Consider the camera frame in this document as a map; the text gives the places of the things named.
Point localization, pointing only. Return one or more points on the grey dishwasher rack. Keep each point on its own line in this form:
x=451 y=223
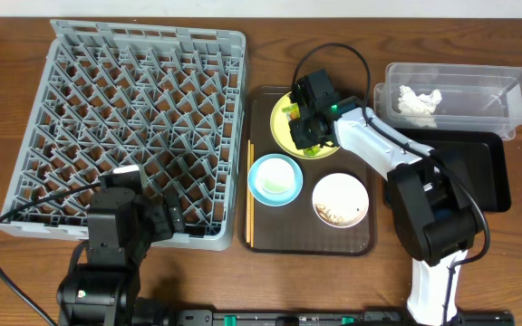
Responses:
x=170 y=99

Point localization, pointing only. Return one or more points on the white cup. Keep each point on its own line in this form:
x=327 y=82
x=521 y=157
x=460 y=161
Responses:
x=275 y=176

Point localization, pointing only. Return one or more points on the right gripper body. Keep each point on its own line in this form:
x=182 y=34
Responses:
x=301 y=118

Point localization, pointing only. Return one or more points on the blue bowl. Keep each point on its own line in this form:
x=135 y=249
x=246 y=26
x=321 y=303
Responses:
x=275 y=199

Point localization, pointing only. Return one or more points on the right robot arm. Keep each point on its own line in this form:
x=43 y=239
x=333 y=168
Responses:
x=435 y=215

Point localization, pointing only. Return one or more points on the yellow plate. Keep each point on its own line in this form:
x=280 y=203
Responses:
x=283 y=112

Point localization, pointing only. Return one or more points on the brown serving tray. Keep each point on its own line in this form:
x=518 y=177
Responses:
x=295 y=228

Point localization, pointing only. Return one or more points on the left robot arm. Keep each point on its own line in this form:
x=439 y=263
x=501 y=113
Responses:
x=103 y=281

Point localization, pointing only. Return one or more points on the clear plastic bin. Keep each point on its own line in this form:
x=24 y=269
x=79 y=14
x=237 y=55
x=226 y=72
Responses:
x=474 y=97

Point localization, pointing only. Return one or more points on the wooden chopstick left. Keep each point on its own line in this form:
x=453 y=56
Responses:
x=248 y=207

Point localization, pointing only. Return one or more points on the black waste tray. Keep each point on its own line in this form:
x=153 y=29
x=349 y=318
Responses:
x=484 y=156

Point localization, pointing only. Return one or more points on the white tissue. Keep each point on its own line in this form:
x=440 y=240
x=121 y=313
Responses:
x=419 y=109

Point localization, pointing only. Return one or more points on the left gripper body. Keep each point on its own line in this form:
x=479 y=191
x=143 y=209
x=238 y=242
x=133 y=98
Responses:
x=170 y=215

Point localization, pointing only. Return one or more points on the white pink bowl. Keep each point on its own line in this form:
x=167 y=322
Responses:
x=340 y=200

